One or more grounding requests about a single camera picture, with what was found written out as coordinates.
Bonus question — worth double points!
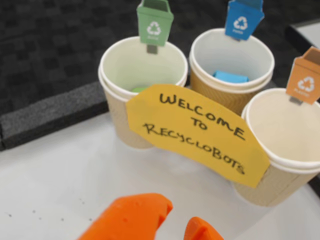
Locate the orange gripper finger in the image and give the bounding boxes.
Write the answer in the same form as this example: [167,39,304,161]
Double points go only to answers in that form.
[184,216,225,240]
[77,192,174,240]

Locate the green paper bundle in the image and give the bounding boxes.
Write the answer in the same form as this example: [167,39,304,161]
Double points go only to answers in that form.
[131,86,151,94]

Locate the blue paper bundle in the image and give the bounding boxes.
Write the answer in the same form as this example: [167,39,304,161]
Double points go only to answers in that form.
[212,70,251,83]

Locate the yellow handwritten welcome sign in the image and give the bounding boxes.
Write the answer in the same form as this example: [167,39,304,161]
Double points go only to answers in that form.
[125,84,271,189]

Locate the beige ripple paper cup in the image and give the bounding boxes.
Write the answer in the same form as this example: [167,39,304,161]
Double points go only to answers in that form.
[97,36,189,150]
[232,87,320,207]

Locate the dark grey foam strip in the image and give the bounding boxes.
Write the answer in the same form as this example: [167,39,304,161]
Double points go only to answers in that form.
[0,81,110,152]

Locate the brown ripple paper cup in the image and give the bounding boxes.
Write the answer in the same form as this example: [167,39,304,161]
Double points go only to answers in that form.
[188,27,276,118]

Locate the green recycling bin label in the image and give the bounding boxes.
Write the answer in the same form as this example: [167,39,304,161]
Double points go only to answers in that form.
[136,0,175,55]

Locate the blue recycling bin label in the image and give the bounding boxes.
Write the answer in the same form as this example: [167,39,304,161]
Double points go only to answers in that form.
[224,0,265,42]

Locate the white table with black edge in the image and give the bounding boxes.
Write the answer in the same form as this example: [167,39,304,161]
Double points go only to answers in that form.
[284,18,320,51]

